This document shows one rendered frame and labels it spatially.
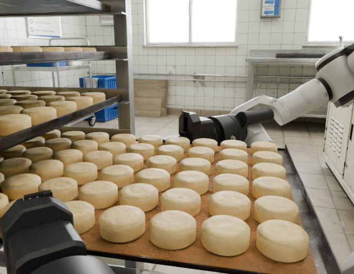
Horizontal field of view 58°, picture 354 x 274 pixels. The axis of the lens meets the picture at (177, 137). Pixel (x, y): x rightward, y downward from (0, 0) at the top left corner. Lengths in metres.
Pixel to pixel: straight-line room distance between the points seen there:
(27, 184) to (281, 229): 0.33
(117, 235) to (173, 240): 0.06
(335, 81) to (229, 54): 3.99
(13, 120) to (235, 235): 0.30
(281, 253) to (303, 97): 0.57
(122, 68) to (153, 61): 4.40
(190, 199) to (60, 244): 0.18
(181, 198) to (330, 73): 0.57
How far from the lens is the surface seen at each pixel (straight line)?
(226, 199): 0.40
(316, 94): 0.86
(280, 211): 0.39
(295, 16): 4.79
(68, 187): 0.45
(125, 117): 0.73
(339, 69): 0.86
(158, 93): 4.91
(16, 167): 0.56
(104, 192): 0.42
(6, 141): 0.40
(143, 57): 5.17
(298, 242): 0.34
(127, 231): 0.35
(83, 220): 0.37
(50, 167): 0.53
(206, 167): 0.51
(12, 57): 0.44
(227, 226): 0.35
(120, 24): 0.72
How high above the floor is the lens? 0.97
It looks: 15 degrees down
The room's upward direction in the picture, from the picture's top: straight up
